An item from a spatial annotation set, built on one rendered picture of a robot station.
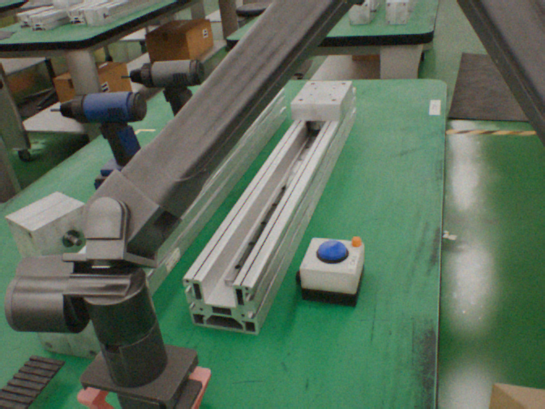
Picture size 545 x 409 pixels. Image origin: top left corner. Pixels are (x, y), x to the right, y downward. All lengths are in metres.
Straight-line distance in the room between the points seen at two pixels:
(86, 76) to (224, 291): 2.51
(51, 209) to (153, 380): 0.49
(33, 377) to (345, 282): 0.42
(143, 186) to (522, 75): 0.35
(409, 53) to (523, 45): 1.89
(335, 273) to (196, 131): 0.33
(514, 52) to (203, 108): 0.28
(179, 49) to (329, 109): 3.49
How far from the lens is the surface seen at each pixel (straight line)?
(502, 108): 3.69
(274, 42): 0.51
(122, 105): 1.05
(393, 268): 0.83
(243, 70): 0.50
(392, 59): 2.41
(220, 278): 0.76
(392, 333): 0.72
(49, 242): 0.93
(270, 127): 1.30
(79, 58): 3.14
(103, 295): 0.48
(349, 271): 0.73
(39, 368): 0.74
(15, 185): 2.61
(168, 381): 0.53
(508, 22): 0.53
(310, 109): 1.16
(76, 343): 0.76
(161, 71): 1.24
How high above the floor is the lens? 1.29
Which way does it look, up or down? 30 degrees down
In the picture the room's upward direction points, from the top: 7 degrees counter-clockwise
